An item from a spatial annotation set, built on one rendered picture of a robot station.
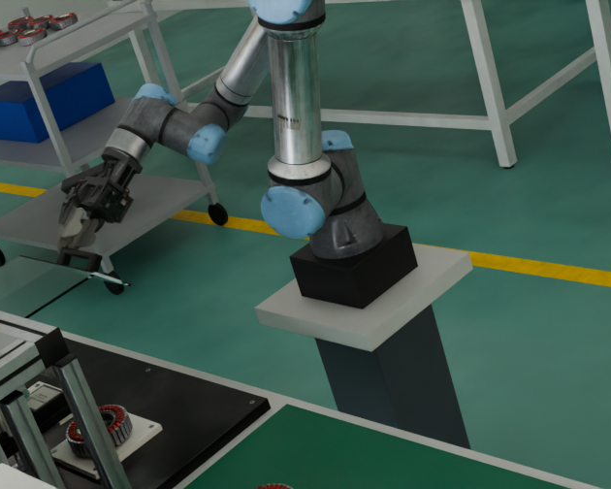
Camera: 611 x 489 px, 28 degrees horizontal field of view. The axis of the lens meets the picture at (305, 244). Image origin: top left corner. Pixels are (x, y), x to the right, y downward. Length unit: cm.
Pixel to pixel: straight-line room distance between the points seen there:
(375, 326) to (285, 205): 29
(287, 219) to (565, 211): 218
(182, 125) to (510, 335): 163
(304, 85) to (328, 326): 50
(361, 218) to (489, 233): 191
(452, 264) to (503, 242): 173
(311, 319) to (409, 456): 55
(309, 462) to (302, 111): 60
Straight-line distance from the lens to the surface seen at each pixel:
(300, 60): 209
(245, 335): 404
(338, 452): 197
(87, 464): 213
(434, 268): 243
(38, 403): 207
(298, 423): 207
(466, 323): 373
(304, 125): 214
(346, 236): 236
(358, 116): 510
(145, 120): 228
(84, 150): 458
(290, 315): 242
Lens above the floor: 184
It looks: 24 degrees down
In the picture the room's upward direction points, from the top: 18 degrees counter-clockwise
